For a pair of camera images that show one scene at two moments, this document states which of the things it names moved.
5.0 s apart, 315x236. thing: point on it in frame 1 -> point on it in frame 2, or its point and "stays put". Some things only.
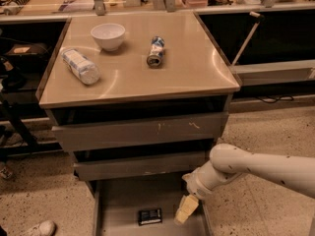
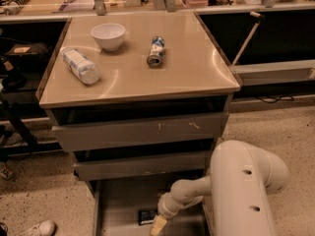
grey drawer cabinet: [142, 99] stays put
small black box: [150, 216] stays put
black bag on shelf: [29, 57] stays put
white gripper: [199, 186] -> [164, 208]
